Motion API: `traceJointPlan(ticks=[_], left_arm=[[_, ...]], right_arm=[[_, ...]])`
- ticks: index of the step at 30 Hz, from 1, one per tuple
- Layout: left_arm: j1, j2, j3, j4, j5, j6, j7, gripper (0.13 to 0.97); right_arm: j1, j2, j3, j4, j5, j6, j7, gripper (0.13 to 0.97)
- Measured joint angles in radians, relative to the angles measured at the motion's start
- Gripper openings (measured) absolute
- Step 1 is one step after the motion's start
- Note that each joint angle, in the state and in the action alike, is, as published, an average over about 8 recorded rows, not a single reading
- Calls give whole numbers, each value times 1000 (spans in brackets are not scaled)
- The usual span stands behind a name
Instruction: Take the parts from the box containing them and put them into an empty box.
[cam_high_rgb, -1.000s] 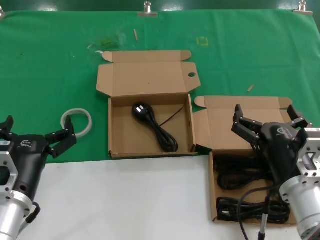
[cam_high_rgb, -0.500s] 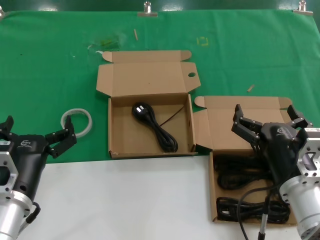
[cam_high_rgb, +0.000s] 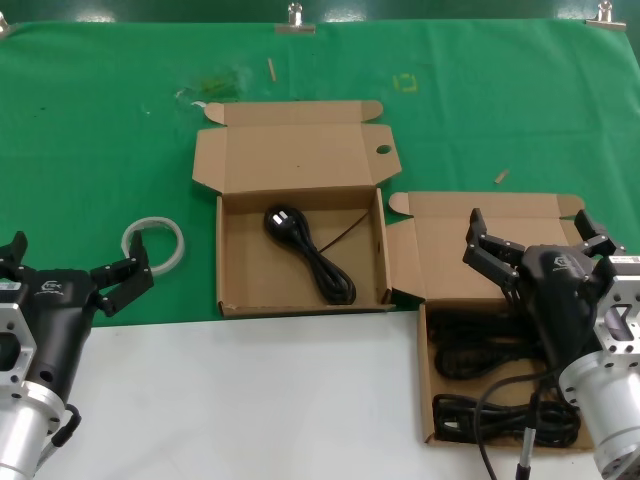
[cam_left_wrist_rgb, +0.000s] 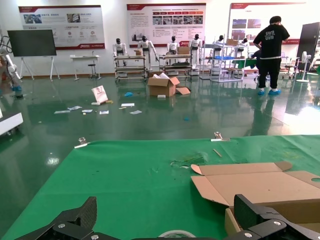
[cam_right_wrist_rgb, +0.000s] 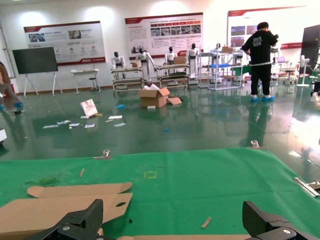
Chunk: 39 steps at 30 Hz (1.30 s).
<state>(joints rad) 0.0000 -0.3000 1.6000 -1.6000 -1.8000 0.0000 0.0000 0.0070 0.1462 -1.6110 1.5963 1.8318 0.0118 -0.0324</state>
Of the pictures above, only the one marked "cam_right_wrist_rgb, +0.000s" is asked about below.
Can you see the wall poster board red trim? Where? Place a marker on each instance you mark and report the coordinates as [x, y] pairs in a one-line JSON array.
[[65, 42], [162, 25], [237, 20]]

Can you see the paper sheet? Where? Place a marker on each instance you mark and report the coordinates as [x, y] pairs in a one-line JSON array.
[[64, 122], [89, 125], [74, 124], [119, 124], [115, 117], [50, 126]]

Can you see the black stool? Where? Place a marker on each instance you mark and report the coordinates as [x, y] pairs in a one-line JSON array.
[[95, 86]]

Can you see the white desk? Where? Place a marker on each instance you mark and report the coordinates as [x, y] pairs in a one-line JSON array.
[[85, 72]]

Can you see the white metal shelving rack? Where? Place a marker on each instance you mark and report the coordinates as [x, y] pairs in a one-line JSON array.
[[217, 85]]

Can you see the open cardboard mailer box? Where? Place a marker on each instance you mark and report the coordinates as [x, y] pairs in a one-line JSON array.
[[50, 212]]

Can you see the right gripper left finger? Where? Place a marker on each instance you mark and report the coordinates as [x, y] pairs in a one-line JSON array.
[[85, 220]]

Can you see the flat cardboard piece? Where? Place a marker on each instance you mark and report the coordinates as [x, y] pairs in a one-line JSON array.
[[174, 100]]

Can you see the blue shoe cover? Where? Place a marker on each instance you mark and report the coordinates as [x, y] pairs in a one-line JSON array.
[[121, 106]]

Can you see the black display on stand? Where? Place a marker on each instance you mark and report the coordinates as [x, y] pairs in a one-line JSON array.
[[35, 60]]

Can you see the small cardboard box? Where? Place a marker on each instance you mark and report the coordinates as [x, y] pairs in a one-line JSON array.
[[180, 60]]

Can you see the white standing fan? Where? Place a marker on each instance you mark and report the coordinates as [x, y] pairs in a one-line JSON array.
[[303, 61]]

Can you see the green table cloth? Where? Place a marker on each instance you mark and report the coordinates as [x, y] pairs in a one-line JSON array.
[[200, 180]]

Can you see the white humanoid robot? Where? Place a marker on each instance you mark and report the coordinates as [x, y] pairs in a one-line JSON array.
[[192, 53], [218, 47], [170, 56], [118, 61], [144, 57]]

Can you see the short wooden piece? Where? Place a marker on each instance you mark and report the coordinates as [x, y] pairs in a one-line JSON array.
[[206, 222]]

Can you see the black wall panel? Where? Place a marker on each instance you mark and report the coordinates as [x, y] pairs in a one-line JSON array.
[[310, 45]]

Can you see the white foam block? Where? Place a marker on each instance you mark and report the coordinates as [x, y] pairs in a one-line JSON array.
[[151, 107]]

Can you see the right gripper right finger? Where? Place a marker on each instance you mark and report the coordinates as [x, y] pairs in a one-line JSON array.
[[260, 222]]

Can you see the metal shelf cart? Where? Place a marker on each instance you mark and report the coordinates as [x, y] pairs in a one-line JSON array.
[[127, 80], [172, 78]]

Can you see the white shopping bag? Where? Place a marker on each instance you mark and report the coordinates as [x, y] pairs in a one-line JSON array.
[[88, 108]]

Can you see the small white box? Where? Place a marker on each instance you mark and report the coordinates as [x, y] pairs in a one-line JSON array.
[[84, 116]]

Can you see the standing person black t-shirt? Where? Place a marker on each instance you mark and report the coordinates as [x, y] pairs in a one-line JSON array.
[[260, 55]]

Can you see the yellow sponge piece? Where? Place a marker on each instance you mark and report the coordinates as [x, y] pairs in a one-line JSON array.
[[99, 114]]

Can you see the woman in brown shirt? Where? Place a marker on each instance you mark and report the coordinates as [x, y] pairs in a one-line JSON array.
[[7, 92]]

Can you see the open laptop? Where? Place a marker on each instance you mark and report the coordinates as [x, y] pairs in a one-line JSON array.
[[281, 59]]

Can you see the large open cardboard carton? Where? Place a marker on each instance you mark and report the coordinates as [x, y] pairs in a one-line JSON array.
[[152, 98]]

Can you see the thin wooden stick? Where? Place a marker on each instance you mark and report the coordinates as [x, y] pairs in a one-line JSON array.
[[81, 172]]

